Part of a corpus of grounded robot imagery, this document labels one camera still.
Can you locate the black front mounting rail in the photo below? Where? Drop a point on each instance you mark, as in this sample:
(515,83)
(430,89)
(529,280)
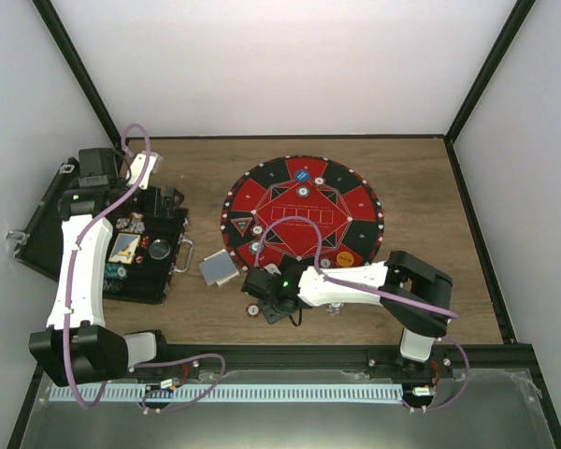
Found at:
(378,361)

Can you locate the black poker chip case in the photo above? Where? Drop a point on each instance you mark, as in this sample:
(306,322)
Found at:
(147,281)

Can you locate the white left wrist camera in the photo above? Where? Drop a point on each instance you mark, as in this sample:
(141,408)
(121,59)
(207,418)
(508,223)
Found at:
(142,167)

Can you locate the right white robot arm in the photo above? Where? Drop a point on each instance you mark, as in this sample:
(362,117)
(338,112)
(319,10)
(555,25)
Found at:
(416,294)

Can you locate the round red black poker mat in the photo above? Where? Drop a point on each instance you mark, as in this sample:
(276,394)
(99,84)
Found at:
(343,215)

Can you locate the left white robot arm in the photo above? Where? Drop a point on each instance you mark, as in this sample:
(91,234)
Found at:
(76,344)

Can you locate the blue orange chip stack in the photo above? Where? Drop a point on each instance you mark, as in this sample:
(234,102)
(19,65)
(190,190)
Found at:
(334,308)

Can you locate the chips in case top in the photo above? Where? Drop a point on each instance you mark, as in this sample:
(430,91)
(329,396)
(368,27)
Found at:
(133,223)

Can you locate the orange big blind button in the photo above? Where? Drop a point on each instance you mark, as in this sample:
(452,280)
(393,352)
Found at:
(345,259)

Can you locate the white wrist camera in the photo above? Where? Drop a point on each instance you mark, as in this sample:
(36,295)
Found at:
(142,167)
(272,269)

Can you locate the teal chips in case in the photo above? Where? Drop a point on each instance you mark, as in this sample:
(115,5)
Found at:
(114,276)

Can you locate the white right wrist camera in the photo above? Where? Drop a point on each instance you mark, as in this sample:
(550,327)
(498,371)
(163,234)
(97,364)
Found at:
(272,269)

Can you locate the card box in case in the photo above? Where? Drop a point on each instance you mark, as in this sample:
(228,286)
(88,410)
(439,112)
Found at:
(124,249)

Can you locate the teal chip seat two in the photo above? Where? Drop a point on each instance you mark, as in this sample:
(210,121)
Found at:
(254,247)

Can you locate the triangular all in marker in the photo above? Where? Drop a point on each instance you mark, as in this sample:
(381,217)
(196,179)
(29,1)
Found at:
(241,224)

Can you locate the clear dealer button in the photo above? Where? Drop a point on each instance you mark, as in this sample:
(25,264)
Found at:
(159,249)

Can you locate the brown 100 chip stack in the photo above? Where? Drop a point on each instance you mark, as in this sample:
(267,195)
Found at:
(253,310)

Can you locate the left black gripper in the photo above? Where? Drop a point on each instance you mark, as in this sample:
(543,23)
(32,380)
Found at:
(152,210)

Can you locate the blue small blind button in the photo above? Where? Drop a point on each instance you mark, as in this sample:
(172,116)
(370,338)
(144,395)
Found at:
(302,175)

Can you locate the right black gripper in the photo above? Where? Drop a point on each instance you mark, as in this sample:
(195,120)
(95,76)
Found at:
(271,313)

